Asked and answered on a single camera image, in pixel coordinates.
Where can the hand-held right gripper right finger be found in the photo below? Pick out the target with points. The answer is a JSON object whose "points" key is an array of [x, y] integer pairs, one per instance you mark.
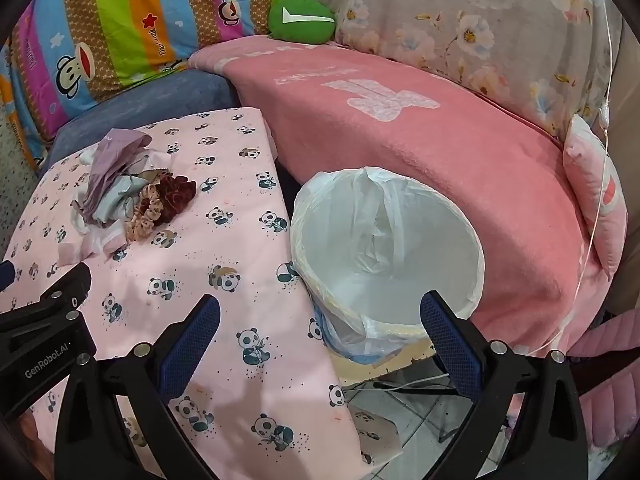
{"points": [[450, 347]]}

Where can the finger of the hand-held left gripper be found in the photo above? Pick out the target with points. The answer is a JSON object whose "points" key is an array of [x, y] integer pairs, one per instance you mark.
{"points": [[65, 285]]}

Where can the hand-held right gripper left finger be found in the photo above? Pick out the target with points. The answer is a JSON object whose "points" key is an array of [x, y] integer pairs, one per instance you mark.
{"points": [[192, 342]]}

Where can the pale pink cloth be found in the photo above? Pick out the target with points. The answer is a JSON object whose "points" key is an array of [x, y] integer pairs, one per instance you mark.
{"points": [[90, 245]]}

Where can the light blue cloth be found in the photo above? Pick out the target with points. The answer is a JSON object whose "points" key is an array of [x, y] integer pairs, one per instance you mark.
{"points": [[117, 202]]}

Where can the beige pink scrunchie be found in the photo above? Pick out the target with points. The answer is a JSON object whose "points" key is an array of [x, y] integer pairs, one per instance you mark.
{"points": [[145, 215]]}

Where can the purple cloth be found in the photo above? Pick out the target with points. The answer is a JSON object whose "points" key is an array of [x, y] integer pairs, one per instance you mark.
{"points": [[110, 160]]}

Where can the beige cloth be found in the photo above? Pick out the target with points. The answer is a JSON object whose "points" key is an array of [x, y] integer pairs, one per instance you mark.
{"points": [[149, 176]]}

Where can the dark red velvet scrunchie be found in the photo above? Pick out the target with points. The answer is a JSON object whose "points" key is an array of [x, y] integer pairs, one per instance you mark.
{"points": [[172, 192]]}

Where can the wooden board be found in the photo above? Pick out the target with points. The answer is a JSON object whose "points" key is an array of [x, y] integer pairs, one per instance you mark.
{"points": [[400, 361]]}

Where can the pink panda print cloth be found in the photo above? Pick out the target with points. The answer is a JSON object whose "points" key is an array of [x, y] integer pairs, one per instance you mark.
{"points": [[225, 250]]}

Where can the pink tufted chair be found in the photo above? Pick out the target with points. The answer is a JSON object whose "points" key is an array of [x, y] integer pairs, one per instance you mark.
{"points": [[610, 350]]}

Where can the pink fleece blanket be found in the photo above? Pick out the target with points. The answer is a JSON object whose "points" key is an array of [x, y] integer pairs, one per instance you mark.
{"points": [[400, 150]]}

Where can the pink printed pillow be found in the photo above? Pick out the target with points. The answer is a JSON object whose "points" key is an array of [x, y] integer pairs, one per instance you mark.
{"points": [[595, 195]]}

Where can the blue sofa cushion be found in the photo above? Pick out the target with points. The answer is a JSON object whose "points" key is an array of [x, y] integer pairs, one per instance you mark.
{"points": [[165, 97]]}

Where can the colourful monkey print quilt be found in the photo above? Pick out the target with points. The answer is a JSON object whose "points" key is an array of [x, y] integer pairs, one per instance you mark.
{"points": [[100, 20]]}

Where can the green plush cushion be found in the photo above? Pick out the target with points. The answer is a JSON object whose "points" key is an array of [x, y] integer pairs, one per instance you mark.
{"points": [[300, 32]]}

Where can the grey floral blanket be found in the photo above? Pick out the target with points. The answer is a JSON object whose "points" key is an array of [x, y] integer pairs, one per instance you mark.
{"points": [[425, 10]]}

